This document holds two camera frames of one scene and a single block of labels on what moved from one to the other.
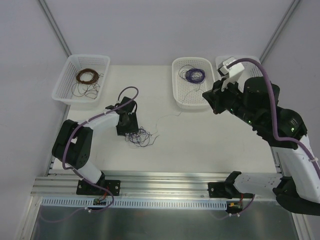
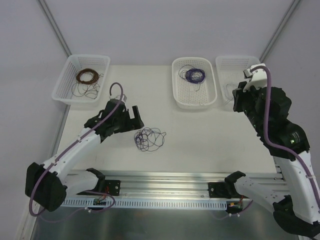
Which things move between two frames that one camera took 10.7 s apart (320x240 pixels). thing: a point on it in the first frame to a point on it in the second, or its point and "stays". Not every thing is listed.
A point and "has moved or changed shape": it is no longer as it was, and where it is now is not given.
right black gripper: x=219 y=97 to x=240 y=100
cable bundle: x=142 y=137 has moved or changed shape
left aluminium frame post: x=55 y=27 stays
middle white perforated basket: x=192 y=76 stays
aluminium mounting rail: x=141 y=185 stays
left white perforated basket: x=82 y=78 stays
